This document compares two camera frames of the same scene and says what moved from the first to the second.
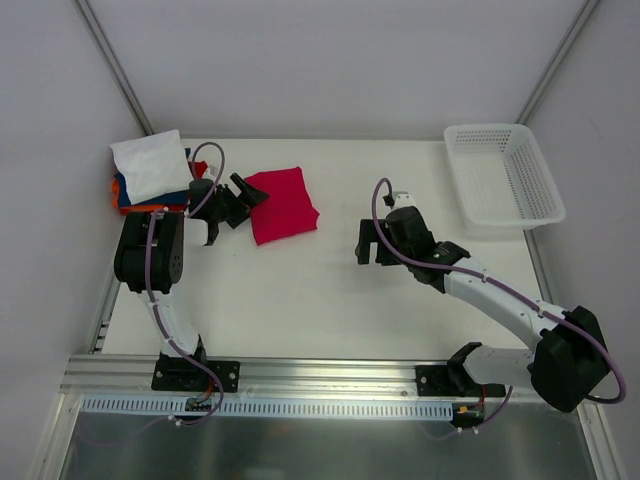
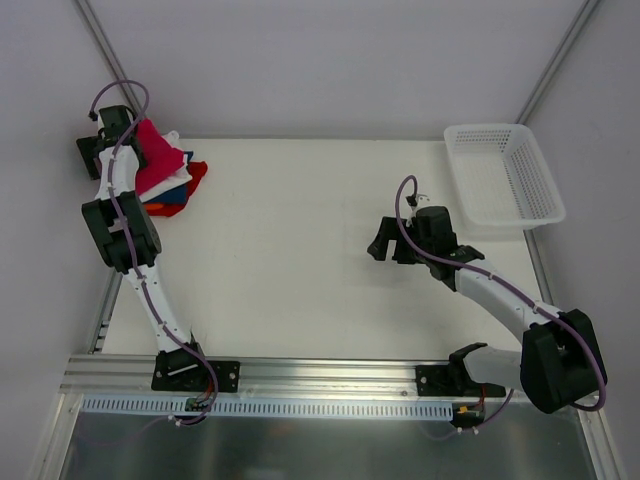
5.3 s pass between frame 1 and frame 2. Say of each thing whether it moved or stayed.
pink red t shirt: moved
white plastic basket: stayed
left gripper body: moved
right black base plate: stayed
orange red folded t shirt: stayed
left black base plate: stayed
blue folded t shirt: stayed
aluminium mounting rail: stayed
